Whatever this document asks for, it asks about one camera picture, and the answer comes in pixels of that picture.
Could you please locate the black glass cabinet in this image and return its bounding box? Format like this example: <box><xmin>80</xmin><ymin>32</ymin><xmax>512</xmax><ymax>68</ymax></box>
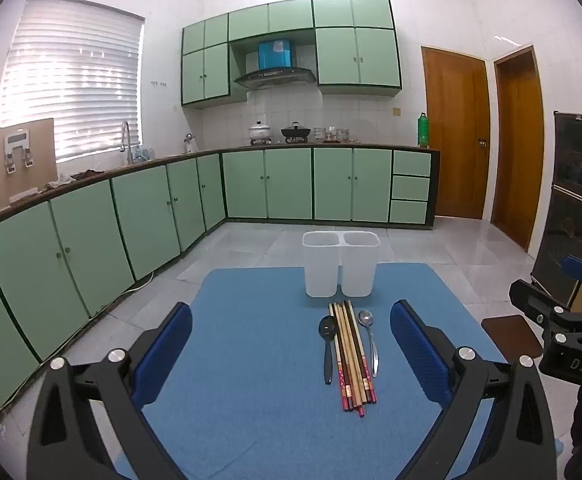
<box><xmin>530</xmin><ymin>110</ymin><xmax>582</xmax><ymax>311</ymax></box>

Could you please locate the silver metal spoon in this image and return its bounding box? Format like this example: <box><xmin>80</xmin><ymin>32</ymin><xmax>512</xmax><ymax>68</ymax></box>
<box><xmin>358</xmin><ymin>309</ymin><xmax>381</xmax><ymax>378</ymax></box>

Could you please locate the white floor cable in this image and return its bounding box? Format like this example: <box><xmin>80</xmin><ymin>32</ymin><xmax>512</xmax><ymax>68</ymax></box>
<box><xmin>91</xmin><ymin>270</ymin><xmax>154</xmax><ymax>318</ymax></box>

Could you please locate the black range hood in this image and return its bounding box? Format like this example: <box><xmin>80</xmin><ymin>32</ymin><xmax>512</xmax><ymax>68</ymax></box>
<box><xmin>234</xmin><ymin>38</ymin><xmax>318</xmax><ymax>92</ymax></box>

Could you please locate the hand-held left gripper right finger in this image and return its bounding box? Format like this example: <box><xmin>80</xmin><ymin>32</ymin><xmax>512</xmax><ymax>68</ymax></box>
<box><xmin>390</xmin><ymin>300</ymin><xmax>558</xmax><ymax>480</ymax></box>

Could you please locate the black plastic spoon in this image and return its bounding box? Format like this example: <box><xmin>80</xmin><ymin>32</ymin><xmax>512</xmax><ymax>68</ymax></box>
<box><xmin>317</xmin><ymin>315</ymin><xmax>337</xmax><ymax>386</ymax></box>

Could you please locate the black wok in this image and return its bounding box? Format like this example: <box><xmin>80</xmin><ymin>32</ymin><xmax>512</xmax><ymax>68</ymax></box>
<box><xmin>280</xmin><ymin>121</ymin><xmax>313</xmax><ymax>143</ymax></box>

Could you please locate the chrome kitchen faucet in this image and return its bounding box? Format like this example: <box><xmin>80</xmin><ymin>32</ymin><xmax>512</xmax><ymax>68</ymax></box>
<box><xmin>120</xmin><ymin>121</ymin><xmax>134</xmax><ymax>165</ymax></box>

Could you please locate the white twin plastic utensil holder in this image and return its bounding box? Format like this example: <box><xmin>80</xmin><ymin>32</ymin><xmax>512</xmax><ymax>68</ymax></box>
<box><xmin>302</xmin><ymin>230</ymin><xmax>381</xmax><ymax>299</ymax></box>

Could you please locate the brown stool seat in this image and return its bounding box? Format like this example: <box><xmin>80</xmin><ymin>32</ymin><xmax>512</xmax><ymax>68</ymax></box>
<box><xmin>481</xmin><ymin>314</ymin><xmax>544</xmax><ymax>361</ymax></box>

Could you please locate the brown wooden door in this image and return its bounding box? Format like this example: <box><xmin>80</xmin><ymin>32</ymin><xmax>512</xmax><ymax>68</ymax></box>
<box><xmin>490</xmin><ymin>45</ymin><xmax>545</xmax><ymax>253</ymax></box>
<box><xmin>421</xmin><ymin>46</ymin><xmax>492</xmax><ymax>221</ymax></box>

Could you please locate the white window blind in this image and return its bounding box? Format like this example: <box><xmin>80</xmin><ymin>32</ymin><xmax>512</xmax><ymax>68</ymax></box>
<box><xmin>0</xmin><ymin>0</ymin><xmax>146</xmax><ymax>163</ymax></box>

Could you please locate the grey metal bracket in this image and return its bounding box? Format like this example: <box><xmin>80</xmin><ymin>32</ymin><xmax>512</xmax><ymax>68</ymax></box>
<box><xmin>2</xmin><ymin>128</ymin><xmax>35</xmax><ymax>176</ymax></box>

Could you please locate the bundle of mixed chopsticks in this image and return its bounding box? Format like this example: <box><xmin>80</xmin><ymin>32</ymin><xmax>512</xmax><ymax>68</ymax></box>
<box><xmin>328</xmin><ymin>300</ymin><xmax>378</xmax><ymax>418</ymax></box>

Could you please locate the blue table mat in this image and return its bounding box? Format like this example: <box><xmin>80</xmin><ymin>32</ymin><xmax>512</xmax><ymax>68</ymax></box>
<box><xmin>114</xmin><ymin>262</ymin><xmax>516</xmax><ymax>480</ymax></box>

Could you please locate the crumpled dark cloth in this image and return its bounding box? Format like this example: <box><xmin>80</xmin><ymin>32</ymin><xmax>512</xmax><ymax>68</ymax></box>
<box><xmin>46</xmin><ymin>170</ymin><xmax>107</xmax><ymax>188</ymax></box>

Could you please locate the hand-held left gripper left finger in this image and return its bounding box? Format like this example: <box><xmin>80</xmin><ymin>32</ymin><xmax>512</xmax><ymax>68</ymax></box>
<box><xmin>27</xmin><ymin>301</ymin><xmax>194</xmax><ymax>480</ymax></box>

